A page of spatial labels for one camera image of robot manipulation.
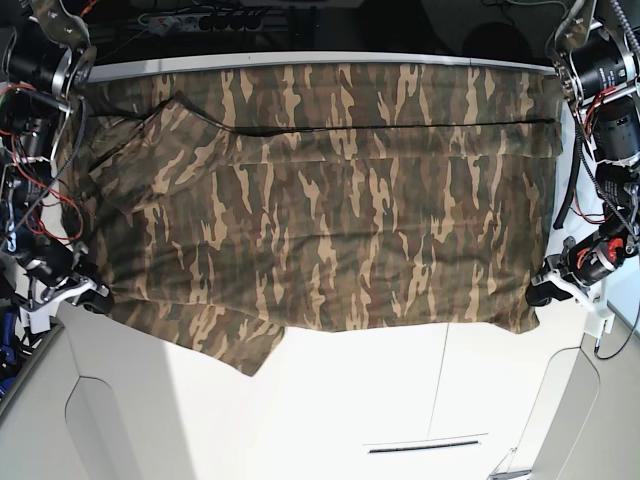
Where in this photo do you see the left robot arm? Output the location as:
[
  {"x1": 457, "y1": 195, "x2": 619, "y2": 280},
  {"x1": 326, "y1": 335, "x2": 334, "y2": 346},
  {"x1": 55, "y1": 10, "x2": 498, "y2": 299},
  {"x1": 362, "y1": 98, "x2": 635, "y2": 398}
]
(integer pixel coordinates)
[{"x1": 526, "y1": 1, "x2": 639, "y2": 339}]

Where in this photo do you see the blue items bin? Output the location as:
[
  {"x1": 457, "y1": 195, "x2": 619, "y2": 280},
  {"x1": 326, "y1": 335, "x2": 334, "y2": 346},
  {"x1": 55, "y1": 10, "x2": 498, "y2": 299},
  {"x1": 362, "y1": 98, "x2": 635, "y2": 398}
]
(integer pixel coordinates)
[{"x1": 0, "y1": 267, "x2": 64, "y2": 401}]

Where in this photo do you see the black power strip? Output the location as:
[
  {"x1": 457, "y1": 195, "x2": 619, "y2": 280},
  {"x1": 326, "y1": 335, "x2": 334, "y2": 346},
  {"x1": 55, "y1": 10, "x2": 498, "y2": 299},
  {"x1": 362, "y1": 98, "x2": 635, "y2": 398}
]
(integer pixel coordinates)
[{"x1": 138, "y1": 10, "x2": 263, "y2": 35}]

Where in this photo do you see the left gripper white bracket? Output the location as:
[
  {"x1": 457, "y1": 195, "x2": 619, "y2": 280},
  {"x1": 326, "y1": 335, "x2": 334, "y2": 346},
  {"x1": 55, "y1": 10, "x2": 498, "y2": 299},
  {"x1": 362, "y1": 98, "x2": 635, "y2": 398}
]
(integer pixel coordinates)
[{"x1": 524, "y1": 232, "x2": 617, "y2": 339}]

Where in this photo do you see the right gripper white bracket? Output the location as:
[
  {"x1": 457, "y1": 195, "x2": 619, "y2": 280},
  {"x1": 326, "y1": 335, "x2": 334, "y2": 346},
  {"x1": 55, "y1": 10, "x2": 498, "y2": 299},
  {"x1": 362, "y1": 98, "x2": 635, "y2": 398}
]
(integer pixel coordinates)
[{"x1": 18, "y1": 242, "x2": 115, "y2": 332}]

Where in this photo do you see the camouflage T-shirt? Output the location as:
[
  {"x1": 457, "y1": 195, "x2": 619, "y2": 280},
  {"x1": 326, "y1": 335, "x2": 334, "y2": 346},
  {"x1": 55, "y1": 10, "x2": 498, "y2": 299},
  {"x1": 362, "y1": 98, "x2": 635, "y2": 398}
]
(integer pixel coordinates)
[{"x1": 63, "y1": 63, "x2": 562, "y2": 375}]

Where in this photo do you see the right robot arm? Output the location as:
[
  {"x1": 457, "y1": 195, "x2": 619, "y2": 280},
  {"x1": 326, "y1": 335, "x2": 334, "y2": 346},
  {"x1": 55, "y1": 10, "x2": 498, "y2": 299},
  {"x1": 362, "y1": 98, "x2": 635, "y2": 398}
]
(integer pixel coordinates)
[{"x1": 1, "y1": 1, "x2": 112, "y2": 334}]

